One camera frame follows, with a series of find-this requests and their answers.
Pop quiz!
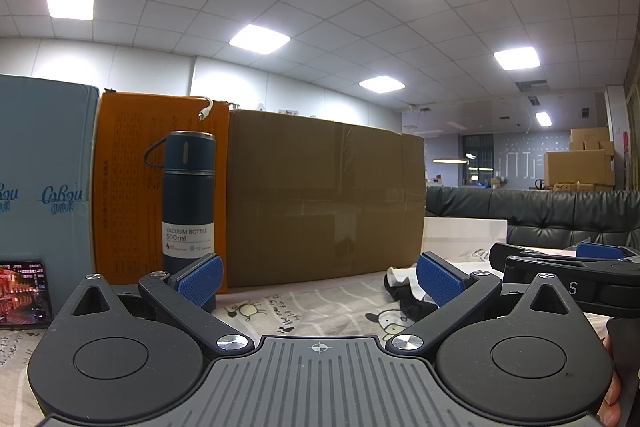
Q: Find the dark garment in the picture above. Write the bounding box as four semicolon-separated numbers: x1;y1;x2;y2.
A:
399;289;440;324

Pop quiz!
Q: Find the large brown cardboard box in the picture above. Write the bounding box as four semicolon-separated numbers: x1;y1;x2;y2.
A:
226;107;427;294

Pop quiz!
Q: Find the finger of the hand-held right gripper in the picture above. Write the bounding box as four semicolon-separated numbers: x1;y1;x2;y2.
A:
488;242;640;276
504;255;640;309

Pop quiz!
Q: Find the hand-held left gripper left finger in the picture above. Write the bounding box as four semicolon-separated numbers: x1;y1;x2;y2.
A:
56;253;254;354

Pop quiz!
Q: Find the orange cardboard box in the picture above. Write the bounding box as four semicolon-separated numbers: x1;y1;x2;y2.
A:
93;89;232;289

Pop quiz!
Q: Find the black smartphone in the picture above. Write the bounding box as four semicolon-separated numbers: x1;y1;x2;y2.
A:
0;259;54;331

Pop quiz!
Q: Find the background cardboard box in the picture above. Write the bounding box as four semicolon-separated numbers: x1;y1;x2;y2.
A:
543;150;616;188
569;128;611;152

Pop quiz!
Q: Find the person's right hand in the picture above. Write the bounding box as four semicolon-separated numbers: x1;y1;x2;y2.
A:
599;336;622;427

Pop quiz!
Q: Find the white cloth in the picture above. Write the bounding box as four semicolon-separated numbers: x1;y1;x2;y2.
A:
451;248;494;264

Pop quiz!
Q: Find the white flat box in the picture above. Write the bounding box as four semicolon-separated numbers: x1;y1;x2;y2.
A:
423;215;510;251

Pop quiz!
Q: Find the light blue carton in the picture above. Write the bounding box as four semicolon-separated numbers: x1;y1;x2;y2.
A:
0;74;101;294

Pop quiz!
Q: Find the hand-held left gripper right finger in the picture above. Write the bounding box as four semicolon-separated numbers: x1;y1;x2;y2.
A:
390;251;587;354

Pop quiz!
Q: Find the dark blue vacuum bottle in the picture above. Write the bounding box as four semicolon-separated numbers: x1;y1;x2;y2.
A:
143;130;217;314

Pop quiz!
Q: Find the black leather sofa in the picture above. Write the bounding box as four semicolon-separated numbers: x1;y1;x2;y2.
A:
423;184;640;254

